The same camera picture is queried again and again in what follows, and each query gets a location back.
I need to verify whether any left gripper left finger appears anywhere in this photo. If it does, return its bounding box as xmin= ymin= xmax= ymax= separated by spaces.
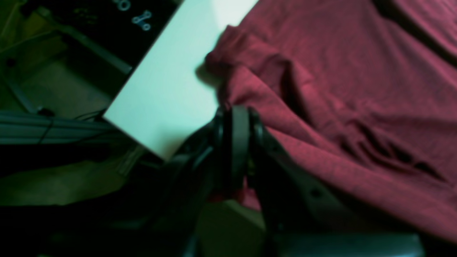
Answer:
xmin=54 ymin=107 xmax=240 ymax=257

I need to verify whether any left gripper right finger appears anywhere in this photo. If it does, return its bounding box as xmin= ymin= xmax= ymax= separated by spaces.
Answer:
xmin=239 ymin=107 xmax=425 ymax=257

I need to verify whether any dark red t-shirt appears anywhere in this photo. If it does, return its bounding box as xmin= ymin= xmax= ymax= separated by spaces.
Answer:
xmin=205 ymin=0 xmax=457 ymax=243

